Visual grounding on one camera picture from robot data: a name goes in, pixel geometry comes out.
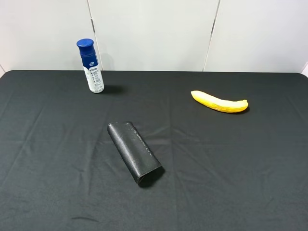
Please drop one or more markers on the black tablecloth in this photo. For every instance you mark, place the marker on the black tablecloth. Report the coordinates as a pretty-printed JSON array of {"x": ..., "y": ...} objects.
[{"x": 245, "y": 171}]

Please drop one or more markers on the black leather case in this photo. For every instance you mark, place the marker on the black leather case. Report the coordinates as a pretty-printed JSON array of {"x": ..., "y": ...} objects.
[{"x": 134, "y": 151}]

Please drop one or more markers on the blue and white bottle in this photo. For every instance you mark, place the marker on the blue and white bottle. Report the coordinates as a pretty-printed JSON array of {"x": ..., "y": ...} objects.
[{"x": 91, "y": 65}]

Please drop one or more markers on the yellow banana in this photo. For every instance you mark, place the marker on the yellow banana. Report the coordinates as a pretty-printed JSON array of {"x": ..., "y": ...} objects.
[{"x": 219, "y": 104}]

